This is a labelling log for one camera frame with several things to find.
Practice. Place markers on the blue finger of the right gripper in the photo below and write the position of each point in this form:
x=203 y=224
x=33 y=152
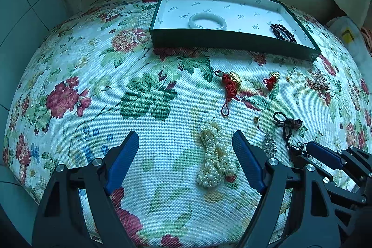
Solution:
x=302 y=158
x=354 y=162

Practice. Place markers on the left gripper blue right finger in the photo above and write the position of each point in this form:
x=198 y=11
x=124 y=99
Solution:
x=311 y=221

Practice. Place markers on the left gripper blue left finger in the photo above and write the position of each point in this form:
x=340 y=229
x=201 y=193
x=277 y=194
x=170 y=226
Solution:
x=60 y=222

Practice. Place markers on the pearl flower brooch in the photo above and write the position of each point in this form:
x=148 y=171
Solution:
x=319 y=83

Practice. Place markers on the silver rhinestone brooch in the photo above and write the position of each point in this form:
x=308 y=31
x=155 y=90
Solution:
x=269 y=145

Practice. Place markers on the small gold earring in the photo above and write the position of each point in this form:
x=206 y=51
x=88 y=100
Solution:
x=256 y=123

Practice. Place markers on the red knot gold charm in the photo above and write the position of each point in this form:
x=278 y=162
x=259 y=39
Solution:
x=272 y=80

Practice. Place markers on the red cord gold charm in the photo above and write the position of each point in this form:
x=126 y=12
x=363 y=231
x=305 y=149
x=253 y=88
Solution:
x=231 y=82

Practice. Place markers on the white jade bangle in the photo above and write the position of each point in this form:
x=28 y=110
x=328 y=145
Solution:
x=207 y=21

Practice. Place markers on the dark green jewelry tray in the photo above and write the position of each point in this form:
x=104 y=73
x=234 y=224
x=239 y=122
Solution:
x=265 y=26

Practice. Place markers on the white patterned pillow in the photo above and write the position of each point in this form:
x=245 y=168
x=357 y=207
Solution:
x=357 y=41

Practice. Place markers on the floral bed cover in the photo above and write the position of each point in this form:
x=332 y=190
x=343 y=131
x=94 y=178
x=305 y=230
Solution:
x=97 y=77

